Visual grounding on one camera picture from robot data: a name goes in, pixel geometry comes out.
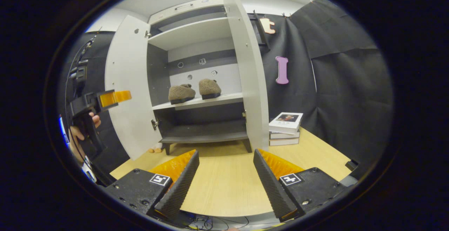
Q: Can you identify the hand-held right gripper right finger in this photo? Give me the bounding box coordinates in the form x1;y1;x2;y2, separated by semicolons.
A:
253;148;346;223

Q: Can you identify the white shoe cabinet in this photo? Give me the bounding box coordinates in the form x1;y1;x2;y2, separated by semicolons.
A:
146;0;253;155

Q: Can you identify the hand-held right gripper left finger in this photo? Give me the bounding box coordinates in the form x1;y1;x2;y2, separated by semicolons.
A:
105;149;200;221

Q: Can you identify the black door handle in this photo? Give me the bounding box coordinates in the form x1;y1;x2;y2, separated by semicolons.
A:
249;11;271;54

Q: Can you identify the white cabinet door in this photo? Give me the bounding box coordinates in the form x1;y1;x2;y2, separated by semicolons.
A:
105;15;163;161
222;0;270;152

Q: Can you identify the brown fuzzy shoe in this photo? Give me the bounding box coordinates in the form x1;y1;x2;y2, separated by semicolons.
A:
199;79;222;100
168;84;196;105

